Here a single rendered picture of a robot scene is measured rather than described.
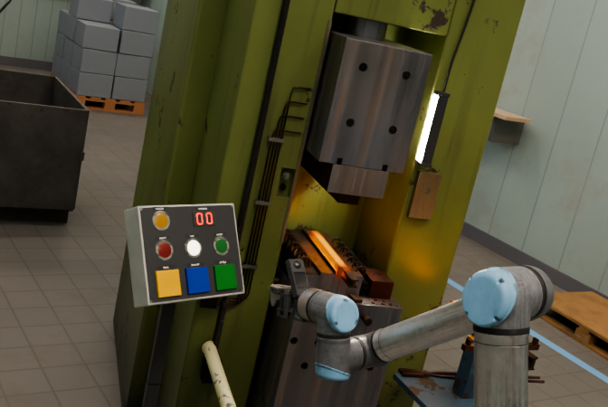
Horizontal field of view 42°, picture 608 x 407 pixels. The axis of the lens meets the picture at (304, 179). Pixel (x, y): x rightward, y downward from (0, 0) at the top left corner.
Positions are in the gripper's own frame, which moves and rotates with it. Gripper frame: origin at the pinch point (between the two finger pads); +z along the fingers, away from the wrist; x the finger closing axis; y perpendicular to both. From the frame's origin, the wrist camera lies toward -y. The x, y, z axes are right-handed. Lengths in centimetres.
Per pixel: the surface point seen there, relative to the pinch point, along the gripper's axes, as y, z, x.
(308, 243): -8, 42, 40
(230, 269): -3.3, 12.1, -8.1
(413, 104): -58, -4, 46
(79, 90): -116, 688, 146
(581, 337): 61, 137, 328
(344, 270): -2.4, 12.1, 34.6
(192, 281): -0.1, 9.2, -21.7
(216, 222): -16.9, 15.7, -11.8
